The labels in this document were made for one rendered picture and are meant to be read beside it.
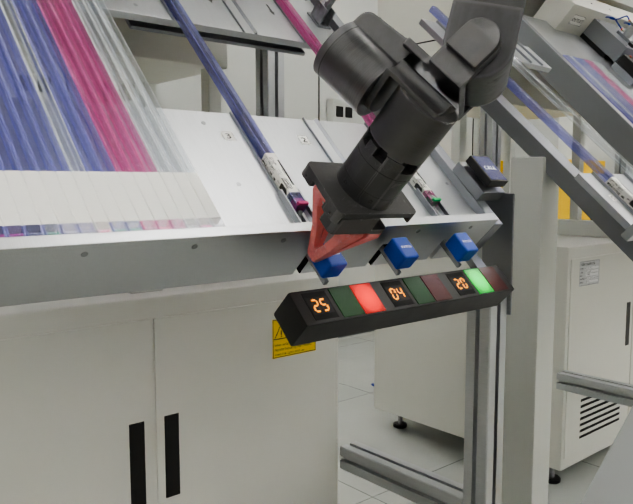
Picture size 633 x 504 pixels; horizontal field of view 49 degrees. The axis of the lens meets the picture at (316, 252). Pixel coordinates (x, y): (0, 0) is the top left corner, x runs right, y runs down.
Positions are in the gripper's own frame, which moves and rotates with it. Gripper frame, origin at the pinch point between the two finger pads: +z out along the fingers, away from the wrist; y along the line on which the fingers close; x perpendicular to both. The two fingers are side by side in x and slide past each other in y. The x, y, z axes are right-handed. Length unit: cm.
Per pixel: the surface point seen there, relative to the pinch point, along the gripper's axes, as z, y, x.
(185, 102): 110, -102, -168
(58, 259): 1.0, 25.2, -1.4
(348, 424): 121, -106, -24
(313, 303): 1.8, 2.0, 4.8
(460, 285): 1.3, -20.3, 5.1
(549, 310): 16, -62, 3
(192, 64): 26, -26, -68
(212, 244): 0.1, 11.5, -1.6
